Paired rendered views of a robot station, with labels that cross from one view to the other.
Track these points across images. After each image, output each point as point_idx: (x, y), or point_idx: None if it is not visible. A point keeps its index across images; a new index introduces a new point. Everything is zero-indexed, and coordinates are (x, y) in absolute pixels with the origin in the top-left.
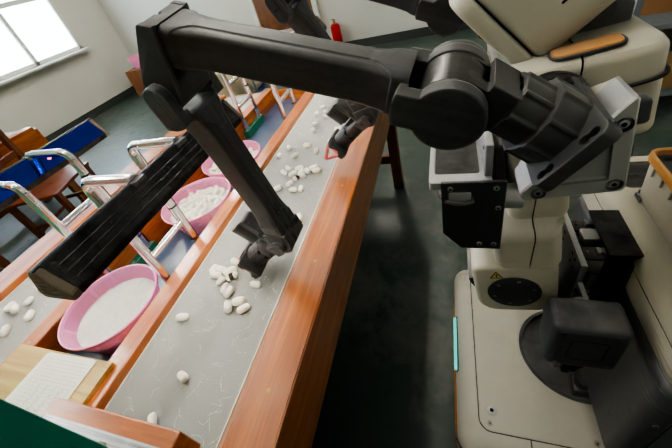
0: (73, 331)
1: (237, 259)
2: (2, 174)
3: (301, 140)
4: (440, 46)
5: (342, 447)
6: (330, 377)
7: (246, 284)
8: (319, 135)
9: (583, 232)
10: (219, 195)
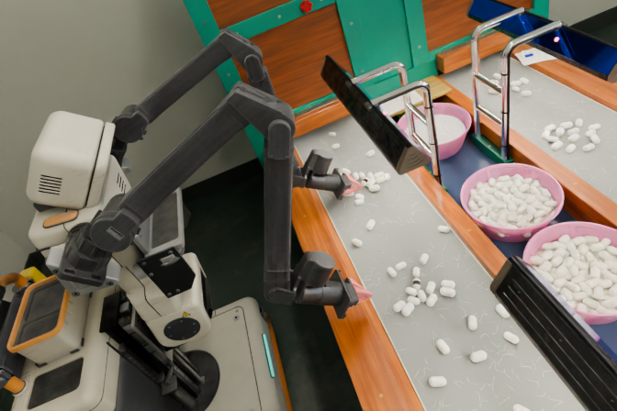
0: (443, 112)
1: (372, 188)
2: (532, 17)
3: (518, 373)
4: (127, 116)
5: None
6: None
7: (351, 186)
8: (493, 404)
9: (127, 305)
10: (500, 219)
